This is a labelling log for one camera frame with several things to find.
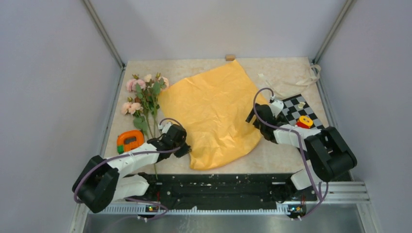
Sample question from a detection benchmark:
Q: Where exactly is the orange yellow wrapping paper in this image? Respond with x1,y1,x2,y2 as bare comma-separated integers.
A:
158,61,267,170

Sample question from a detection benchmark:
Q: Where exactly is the pink brown rose stem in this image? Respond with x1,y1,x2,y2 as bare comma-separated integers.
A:
120,96,159,180

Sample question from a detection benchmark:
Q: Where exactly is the pink cream rose stem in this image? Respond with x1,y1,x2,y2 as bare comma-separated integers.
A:
142,72,169,137

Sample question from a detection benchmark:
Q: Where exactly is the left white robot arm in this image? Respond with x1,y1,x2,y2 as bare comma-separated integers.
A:
72,122,190,213

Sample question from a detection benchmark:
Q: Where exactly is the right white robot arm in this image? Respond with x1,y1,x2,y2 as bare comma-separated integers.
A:
246,103,357,200

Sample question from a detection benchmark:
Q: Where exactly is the black silver chessboard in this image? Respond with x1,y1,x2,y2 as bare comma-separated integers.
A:
282,94,325,130

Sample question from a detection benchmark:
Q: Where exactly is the red oval toy block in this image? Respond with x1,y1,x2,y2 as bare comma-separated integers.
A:
296,121,311,129

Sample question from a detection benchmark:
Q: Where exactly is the white chess knight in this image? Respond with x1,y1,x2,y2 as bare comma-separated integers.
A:
297,102,306,109

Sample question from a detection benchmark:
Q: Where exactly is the yellow traffic light toy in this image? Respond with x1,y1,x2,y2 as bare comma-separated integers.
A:
298,116,313,127

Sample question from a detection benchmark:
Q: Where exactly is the orange tape measure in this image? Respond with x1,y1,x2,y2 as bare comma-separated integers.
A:
117,130,144,154

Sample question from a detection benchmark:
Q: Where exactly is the small wooden block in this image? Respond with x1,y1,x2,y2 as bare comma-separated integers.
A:
225,54,236,62

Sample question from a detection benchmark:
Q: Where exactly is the cream printed ribbon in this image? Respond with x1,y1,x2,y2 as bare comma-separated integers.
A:
258,64,322,100

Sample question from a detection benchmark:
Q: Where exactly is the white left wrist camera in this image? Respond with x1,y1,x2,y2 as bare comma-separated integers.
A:
158,122,173,134

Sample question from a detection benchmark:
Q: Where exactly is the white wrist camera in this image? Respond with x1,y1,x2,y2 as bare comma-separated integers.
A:
158,122,173,134
269,95,284,117

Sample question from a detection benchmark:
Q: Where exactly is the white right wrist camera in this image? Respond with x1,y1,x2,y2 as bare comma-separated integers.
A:
269,95,284,117

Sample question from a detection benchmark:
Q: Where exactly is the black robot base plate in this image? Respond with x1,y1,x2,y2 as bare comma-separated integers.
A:
138,172,318,210

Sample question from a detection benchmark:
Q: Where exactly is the aluminium frame rail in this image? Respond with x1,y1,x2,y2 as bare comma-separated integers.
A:
73,182,376,233

